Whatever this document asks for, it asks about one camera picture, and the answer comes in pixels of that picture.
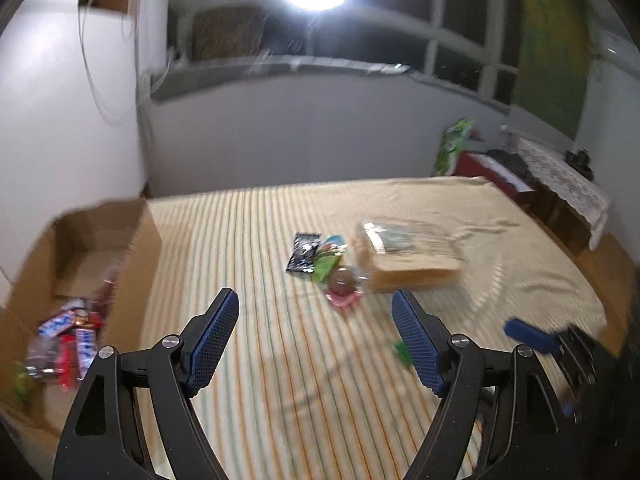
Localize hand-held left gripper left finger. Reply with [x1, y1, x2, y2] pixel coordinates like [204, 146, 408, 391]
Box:
[52, 287, 240, 480]

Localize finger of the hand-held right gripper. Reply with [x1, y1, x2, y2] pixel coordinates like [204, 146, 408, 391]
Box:
[503, 316, 602, 397]

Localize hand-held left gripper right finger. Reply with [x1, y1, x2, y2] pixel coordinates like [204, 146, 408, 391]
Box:
[391, 289, 576, 480]

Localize snack packets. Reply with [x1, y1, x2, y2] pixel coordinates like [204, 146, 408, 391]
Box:
[39, 299, 88, 339]

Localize green candy packet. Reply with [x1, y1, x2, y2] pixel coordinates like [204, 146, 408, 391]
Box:
[12, 364, 32, 405]

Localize small green candy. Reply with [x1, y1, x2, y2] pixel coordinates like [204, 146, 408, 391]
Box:
[311, 254, 342, 284]
[392, 340, 414, 370]

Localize sliced bread packet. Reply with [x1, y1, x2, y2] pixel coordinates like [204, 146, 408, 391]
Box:
[355, 219, 467, 294]

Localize striped yellow tablecloth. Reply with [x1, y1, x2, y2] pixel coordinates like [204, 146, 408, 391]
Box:
[135, 175, 610, 480]

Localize small black snack packet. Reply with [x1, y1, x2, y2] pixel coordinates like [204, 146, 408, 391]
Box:
[285, 232, 321, 275]

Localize small teal yellow candy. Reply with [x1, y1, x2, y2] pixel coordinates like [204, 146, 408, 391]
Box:
[320, 235, 349, 257]

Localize lace table cover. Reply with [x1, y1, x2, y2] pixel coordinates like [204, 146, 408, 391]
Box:
[504, 135, 614, 252]

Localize dark cloth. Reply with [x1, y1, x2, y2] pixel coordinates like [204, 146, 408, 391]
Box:
[487, 148, 529, 182]

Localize dark figurine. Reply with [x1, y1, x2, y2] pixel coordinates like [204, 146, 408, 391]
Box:
[566, 148, 597, 178]

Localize green gift bag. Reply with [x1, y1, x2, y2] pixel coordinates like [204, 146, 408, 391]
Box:
[433, 117, 476, 177]

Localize grey windowsill cover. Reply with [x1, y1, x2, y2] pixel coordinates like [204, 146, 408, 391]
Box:
[149, 54, 517, 112]

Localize large window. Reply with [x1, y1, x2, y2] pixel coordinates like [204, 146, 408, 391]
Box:
[167, 0, 527, 112]

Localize white cable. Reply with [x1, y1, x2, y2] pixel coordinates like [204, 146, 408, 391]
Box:
[76, 0, 137, 122]

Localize green wall poster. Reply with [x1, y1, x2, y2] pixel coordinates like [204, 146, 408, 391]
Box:
[514, 0, 602, 137]

